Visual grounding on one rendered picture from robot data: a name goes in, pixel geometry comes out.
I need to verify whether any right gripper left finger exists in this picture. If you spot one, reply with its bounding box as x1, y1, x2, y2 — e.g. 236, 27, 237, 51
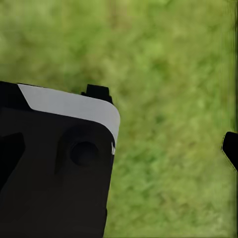
0, 132, 26, 191

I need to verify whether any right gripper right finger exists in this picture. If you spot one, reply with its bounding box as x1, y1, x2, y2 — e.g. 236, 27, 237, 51
223, 132, 238, 171

